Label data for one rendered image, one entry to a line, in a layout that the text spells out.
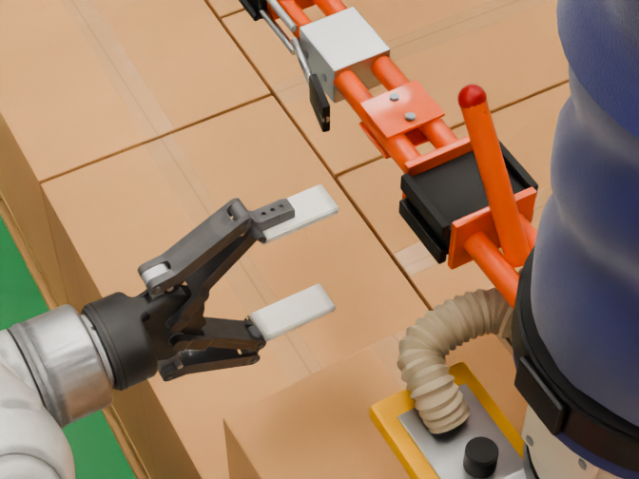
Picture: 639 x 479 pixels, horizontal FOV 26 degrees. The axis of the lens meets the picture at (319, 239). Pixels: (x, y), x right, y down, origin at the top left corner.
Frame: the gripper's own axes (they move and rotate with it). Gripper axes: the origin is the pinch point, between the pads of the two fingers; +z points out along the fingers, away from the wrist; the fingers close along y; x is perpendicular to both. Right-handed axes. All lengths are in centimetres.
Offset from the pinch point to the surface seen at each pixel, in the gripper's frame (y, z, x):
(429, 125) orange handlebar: -1.4, 15.5, -7.0
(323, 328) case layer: 65, 20, -32
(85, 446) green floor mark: 120, -10, -63
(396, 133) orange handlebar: -2.0, 12.1, -7.2
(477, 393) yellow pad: 10.2, 8.7, 13.3
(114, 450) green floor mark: 120, -6, -60
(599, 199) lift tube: -32.6, 3.5, 26.1
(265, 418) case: 24.6, -4.9, -1.2
